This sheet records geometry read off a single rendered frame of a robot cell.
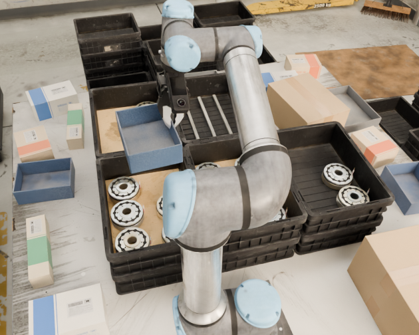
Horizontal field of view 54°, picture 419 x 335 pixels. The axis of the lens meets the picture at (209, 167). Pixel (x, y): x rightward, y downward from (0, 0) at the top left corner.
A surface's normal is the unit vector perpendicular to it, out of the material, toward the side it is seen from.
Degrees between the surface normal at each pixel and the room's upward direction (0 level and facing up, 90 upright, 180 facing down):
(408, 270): 0
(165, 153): 90
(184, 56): 89
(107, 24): 90
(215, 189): 21
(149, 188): 0
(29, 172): 90
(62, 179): 0
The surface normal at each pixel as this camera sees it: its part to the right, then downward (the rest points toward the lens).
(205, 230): 0.15, 0.67
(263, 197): 0.31, -0.05
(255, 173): 0.07, -0.67
